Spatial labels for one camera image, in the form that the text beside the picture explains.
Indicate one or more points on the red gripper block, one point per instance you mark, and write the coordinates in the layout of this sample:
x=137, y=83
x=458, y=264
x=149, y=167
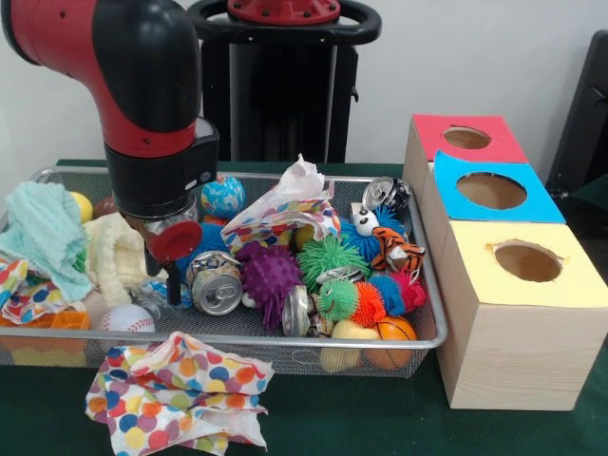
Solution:
x=174, y=240

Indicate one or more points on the white knitted cloth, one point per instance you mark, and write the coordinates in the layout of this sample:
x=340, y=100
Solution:
x=114, y=258

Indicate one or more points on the mint green knitted cloth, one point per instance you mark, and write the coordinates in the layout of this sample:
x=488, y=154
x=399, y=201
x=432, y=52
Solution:
x=43, y=237

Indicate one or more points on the polka dot cloth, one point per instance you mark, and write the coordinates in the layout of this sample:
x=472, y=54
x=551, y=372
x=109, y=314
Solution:
x=180, y=394
x=24, y=293
x=280, y=214

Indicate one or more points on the blue spiky ball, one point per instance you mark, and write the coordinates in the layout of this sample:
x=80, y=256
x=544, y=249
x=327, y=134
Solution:
x=366, y=236

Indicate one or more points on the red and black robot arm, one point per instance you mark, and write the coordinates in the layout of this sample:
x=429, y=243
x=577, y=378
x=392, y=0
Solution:
x=133, y=85

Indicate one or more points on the wooden box with three holes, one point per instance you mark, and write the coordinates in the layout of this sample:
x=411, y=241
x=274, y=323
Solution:
x=513, y=332

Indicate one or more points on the crushed silver can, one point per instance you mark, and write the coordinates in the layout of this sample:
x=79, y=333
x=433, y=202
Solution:
x=217, y=285

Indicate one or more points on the small white baseball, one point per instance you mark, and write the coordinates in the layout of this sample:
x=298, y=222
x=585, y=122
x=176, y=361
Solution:
x=126, y=318

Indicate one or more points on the small globe print ball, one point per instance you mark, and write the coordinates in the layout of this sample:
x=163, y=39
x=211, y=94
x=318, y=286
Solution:
x=223, y=197

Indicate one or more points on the smooth yellow ball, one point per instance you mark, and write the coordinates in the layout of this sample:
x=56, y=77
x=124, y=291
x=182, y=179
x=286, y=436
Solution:
x=83, y=206

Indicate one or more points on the purple spiky ball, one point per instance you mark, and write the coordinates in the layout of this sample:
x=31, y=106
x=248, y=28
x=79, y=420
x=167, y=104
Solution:
x=269, y=275

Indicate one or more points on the green spiky ball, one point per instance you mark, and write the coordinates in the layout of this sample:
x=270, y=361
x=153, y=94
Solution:
x=331, y=258

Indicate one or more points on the small yellow duck toy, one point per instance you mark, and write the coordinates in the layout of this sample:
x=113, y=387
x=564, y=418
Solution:
x=347, y=332

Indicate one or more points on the rainbow spiky caterpillar toy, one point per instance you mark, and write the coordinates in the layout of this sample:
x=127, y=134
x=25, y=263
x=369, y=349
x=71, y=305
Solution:
x=366, y=301

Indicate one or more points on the orange striped tiger toy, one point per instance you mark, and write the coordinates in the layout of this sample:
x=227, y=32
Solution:
x=399, y=249

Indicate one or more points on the small orange basketball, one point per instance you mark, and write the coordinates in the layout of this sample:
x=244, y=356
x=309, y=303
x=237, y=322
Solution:
x=394, y=332

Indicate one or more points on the green cloth side table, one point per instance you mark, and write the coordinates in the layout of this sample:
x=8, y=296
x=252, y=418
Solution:
x=594, y=195

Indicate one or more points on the black upright panel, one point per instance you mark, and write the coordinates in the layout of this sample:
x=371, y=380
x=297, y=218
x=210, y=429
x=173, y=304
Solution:
x=589, y=123

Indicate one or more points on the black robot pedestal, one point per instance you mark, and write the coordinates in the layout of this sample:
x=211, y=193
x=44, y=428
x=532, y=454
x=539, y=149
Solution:
x=285, y=95

